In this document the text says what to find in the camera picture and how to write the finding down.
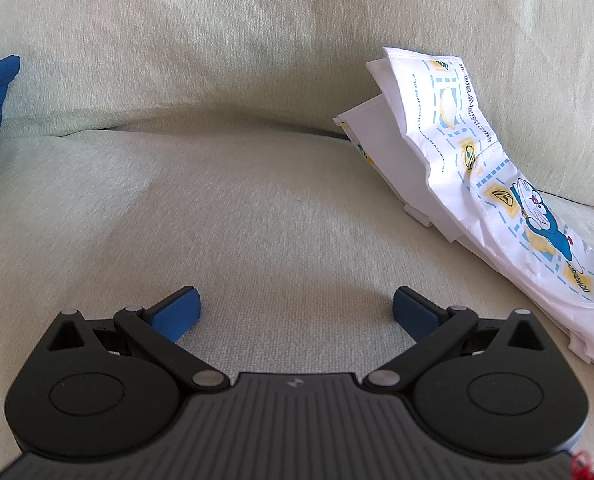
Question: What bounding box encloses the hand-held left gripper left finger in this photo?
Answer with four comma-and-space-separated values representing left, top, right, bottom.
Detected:
46, 285, 231, 395

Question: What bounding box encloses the white cartoon print shopping bag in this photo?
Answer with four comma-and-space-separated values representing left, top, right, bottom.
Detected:
333, 46, 594, 382

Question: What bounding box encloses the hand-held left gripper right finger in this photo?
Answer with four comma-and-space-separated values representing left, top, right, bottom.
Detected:
362, 285, 548, 395

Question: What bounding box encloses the cream sofa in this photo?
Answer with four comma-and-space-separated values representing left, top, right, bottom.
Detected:
0, 0, 594, 480

